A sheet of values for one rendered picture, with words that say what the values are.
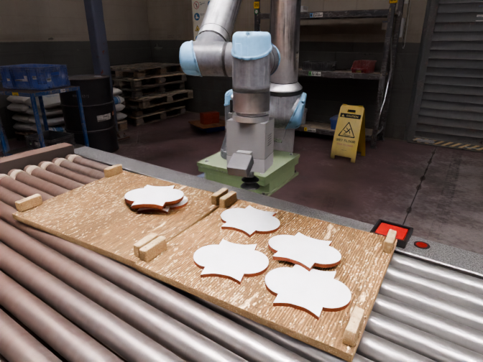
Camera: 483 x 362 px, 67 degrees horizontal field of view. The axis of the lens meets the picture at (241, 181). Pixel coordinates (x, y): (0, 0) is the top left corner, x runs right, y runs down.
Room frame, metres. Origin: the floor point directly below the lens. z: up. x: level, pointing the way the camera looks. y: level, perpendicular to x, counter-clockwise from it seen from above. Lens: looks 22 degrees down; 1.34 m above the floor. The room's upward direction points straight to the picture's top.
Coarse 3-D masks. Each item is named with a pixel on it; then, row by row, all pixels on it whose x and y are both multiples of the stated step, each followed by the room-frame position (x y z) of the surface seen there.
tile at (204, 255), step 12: (204, 252) 0.60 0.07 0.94; (216, 252) 0.60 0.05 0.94; (228, 252) 0.60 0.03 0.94; (240, 252) 0.60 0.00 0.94; (252, 252) 0.60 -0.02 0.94; (204, 264) 0.56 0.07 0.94; (216, 264) 0.56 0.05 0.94; (228, 264) 0.56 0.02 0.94; (240, 264) 0.56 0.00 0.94; (252, 264) 0.56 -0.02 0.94; (264, 264) 0.56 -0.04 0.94; (204, 276) 0.53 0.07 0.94; (216, 276) 0.54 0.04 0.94; (228, 276) 0.53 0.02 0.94; (240, 276) 0.53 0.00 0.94; (252, 276) 0.54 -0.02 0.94
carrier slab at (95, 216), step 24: (72, 192) 0.91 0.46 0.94; (96, 192) 0.91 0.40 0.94; (120, 192) 0.91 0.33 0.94; (192, 192) 0.91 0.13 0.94; (24, 216) 0.77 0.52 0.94; (48, 216) 0.77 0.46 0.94; (72, 216) 0.77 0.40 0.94; (96, 216) 0.77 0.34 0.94; (120, 216) 0.77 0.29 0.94; (144, 216) 0.77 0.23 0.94; (168, 216) 0.77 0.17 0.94; (192, 216) 0.77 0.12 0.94; (72, 240) 0.68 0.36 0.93; (96, 240) 0.66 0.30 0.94; (120, 240) 0.66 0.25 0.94; (168, 240) 0.66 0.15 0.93
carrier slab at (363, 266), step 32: (288, 224) 0.73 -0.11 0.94; (320, 224) 0.73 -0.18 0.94; (160, 256) 0.60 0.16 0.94; (192, 256) 0.60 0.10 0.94; (352, 256) 0.60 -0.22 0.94; (384, 256) 0.60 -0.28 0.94; (192, 288) 0.51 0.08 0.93; (224, 288) 0.51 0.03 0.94; (256, 288) 0.51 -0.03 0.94; (352, 288) 0.51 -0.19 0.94; (256, 320) 0.44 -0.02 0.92; (288, 320) 0.43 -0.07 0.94; (320, 320) 0.43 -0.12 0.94; (352, 352) 0.37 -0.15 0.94
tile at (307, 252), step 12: (276, 240) 0.64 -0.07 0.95; (288, 240) 0.64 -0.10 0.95; (300, 240) 0.64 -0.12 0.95; (312, 240) 0.65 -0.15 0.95; (276, 252) 0.60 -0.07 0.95; (288, 252) 0.59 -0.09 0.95; (300, 252) 0.59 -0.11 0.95; (312, 252) 0.59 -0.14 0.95; (324, 252) 0.60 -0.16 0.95; (336, 252) 0.60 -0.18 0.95; (300, 264) 0.56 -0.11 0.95; (312, 264) 0.55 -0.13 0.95; (324, 264) 0.55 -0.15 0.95; (336, 264) 0.56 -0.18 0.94
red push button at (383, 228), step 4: (380, 224) 0.74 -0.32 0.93; (384, 224) 0.74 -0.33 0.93; (388, 224) 0.74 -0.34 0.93; (380, 228) 0.72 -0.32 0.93; (384, 228) 0.72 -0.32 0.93; (388, 228) 0.72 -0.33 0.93; (392, 228) 0.72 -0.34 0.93; (396, 228) 0.72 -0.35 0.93; (400, 228) 0.72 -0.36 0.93; (404, 228) 0.72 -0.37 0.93; (376, 232) 0.71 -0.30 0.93; (380, 232) 0.71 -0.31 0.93; (384, 232) 0.71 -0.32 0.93; (400, 232) 0.71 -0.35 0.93; (404, 232) 0.71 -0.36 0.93; (396, 236) 0.69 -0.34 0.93; (400, 236) 0.69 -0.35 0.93; (404, 236) 0.69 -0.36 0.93
